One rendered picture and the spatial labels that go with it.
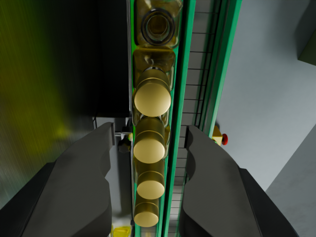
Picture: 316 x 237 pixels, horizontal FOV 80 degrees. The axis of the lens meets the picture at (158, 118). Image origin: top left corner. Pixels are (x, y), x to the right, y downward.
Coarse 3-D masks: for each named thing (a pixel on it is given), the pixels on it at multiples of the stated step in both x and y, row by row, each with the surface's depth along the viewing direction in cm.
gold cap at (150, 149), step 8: (144, 120) 22; (152, 120) 22; (136, 128) 23; (144, 128) 21; (152, 128) 21; (160, 128) 22; (136, 136) 21; (144, 136) 19; (152, 136) 19; (160, 136) 20; (136, 144) 19; (144, 144) 19; (152, 144) 19; (160, 144) 19; (136, 152) 20; (144, 152) 20; (152, 152) 20; (160, 152) 20; (144, 160) 20; (152, 160) 20
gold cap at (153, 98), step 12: (144, 72) 20; (156, 72) 19; (144, 84) 16; (156, 84) 16; (168, 84) 19; (144, 96) 17; (156, 96) 17; (168, 96) 17; (144, 108) 17; (156, 108) 17; (168, 108) 17
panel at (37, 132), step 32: (0, 0) 15; (32, 0) 18; (64, 0) 25; (0, 32) 15; (32, 32) 19; (64, 32) 25; (0, 64) 15; (32, 64) 19; (64, 64) 26; (0, 96) 15; (32, 96) 19; (64, 96) 26; (0, 128) 15; (32, 128) 19; (64, 128) 26; (0, 160) 15; (32, 160) 19; (0, 192) 15
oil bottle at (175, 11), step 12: (144, 0) 20; (156, 0) 20; (168, 0) 20; (180, 0) 21; (144, 12) 20; (180, 12) 21; (156, 24) 23; (180, 24) 21; (156, 48) 23; (168, 48) 23
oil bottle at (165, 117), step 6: (132, 96) 27; (132, 102) 26; (132, 108) 27; (132, 114) 27; (138, 114) 26; (162, 114) 26; (168, 114) 27; (132, 120) 28; (138, 120) 26; (162, 120) 26; (168, 120) 27
